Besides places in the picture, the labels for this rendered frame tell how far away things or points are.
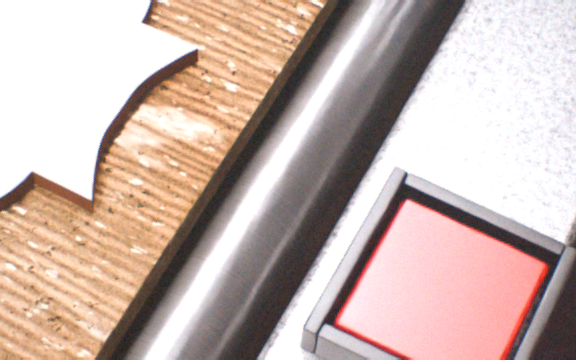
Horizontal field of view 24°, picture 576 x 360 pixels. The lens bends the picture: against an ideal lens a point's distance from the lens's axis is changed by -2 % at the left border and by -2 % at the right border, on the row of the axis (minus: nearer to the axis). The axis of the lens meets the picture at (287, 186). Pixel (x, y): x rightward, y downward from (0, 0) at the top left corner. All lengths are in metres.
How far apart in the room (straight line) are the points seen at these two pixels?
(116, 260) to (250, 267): 0.05
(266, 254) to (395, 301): 0.05
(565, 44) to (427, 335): 0.16
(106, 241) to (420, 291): 0.11
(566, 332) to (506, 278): 1.06
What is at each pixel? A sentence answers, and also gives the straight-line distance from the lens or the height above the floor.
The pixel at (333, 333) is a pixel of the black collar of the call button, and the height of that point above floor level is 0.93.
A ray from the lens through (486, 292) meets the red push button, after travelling 0.48.
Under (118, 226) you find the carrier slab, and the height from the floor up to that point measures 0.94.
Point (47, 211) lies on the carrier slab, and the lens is 0.48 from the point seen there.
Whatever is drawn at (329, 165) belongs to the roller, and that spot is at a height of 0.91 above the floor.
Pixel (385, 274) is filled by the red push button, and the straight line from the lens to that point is 0.48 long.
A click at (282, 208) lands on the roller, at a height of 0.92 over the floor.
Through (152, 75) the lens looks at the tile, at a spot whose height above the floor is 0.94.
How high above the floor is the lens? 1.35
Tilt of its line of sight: 58 degrees down
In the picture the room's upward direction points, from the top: 5 degrees clockwise
